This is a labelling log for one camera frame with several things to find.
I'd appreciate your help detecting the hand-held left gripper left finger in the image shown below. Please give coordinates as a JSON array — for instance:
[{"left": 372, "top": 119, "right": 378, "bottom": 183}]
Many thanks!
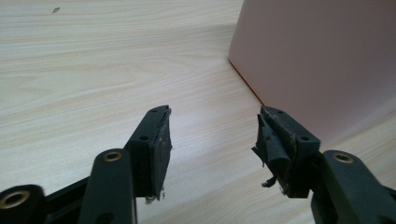
[{"left": 124, "top": 105, "right": 173, "bottom": 204}]

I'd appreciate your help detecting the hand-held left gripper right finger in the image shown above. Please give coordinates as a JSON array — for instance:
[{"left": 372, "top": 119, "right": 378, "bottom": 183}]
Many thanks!
[{"left": 251, "top": 105, "right": 321, "bottom": 199}]

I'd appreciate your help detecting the pink plastic lidded box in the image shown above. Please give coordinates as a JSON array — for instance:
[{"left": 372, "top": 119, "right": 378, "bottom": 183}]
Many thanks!
[{"left": 228, "top": 0, "right": 396, "bottom": 146}]

